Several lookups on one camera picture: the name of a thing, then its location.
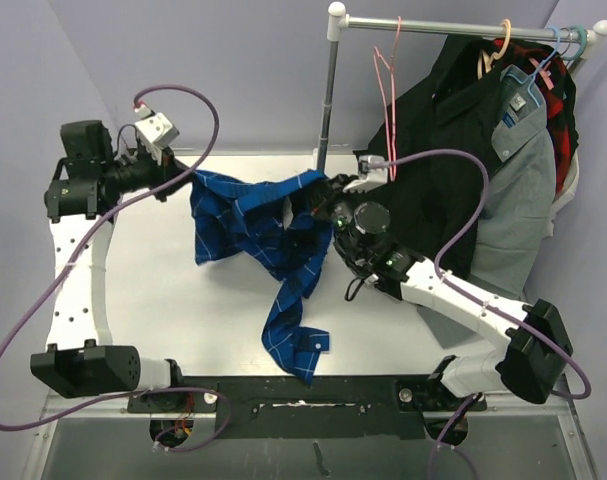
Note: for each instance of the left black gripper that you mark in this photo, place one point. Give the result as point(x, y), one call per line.
point(168, 169)

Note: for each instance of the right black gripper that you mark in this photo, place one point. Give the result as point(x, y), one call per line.
point(323, 197)

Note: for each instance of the blue plaid shirt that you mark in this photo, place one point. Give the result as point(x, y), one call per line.
point(273, 223)

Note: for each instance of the pink wire hanger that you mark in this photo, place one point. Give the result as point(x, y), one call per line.
point(385, 74)

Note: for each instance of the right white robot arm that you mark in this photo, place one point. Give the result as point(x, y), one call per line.
point(530, 343)

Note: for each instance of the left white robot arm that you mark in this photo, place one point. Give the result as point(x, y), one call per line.
point(81, 359)

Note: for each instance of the black hanging shirt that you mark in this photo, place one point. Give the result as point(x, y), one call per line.
point(431, 199)

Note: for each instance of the grey hanging shirt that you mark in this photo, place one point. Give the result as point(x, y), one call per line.
point(515, 214)

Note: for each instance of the blue hanger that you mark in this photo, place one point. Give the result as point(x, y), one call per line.
point(538, 70)

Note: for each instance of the red plaid hanging shirt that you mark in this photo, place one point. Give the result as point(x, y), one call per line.
point(563, 132)

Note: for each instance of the teal hanger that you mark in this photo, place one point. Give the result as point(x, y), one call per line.
point(581, 40)

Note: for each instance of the metal clothes rack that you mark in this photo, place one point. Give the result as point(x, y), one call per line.
point(339, 20)

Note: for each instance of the white hanging garment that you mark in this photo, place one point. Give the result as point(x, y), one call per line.
point(565, 195)

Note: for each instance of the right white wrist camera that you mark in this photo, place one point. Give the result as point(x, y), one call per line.
point(372, 173)

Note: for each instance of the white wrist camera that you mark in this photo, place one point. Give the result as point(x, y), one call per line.
point(372, 173)
point(156, 132)

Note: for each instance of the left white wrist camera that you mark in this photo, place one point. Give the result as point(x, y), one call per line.
point(156, 132)

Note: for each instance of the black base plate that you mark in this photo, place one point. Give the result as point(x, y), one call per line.
point(332, 407)

